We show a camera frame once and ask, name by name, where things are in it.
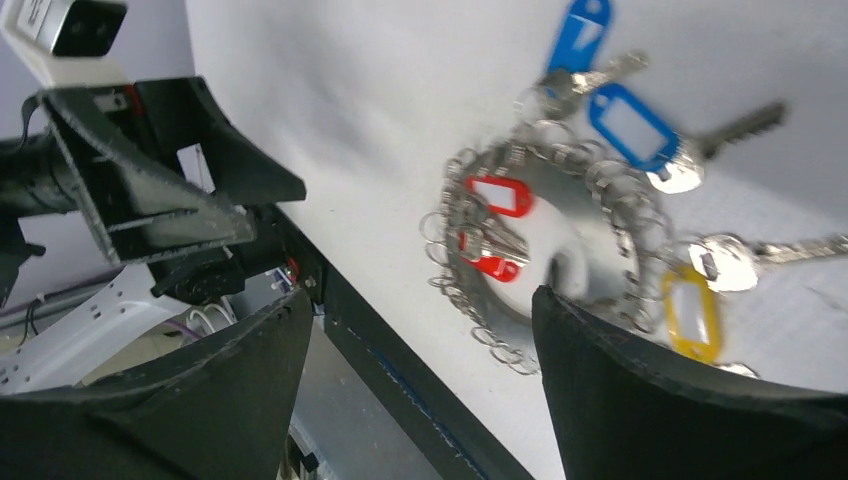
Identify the blue tag key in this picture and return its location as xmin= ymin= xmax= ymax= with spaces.
xmin=588 ymin=84 xmax=788 ymax=195
xmin=533 ymin=0 xmax=650 ymax=120

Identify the blue tag key lower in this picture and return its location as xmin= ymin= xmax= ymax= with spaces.
xmin=588 ymin=84 xmax=788 ymax=195

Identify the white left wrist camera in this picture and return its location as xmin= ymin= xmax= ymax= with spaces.
xmin=1 ymin=0 xmax=128 ymax=88

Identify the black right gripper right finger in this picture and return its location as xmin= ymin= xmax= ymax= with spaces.
xmin=532 ymin=286 xmax=847 ymax=479

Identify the red key tag upper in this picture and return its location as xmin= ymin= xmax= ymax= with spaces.
xmin=465 ymin=175 xmax=535 ymax=218

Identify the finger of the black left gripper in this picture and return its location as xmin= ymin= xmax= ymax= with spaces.
xmin=135 ymin=76 xmax=306 ymax=206
xmin=38 ymin=87 xmax=257 ymax=265

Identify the blue tag key upper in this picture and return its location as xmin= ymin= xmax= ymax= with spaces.
xmin=533 ymin=0 xmax=650 ymax=120

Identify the red key tag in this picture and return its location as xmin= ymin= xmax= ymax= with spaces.
xmin=465 ymin=175 xmax=535 ymax=218
xmin=459 ymin=229 xmax=529 ymax=283

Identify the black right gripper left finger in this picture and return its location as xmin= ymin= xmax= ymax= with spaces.
xmin=1 ymin=291 xmax=313 ymax=479

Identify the red key tag lower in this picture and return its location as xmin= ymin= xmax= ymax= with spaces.
xmin=459 ymin=229 xmax=529 ymax=283

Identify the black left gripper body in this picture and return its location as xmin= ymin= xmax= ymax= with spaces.
xmin=92 ymin=82 xmax=313 ymax=306

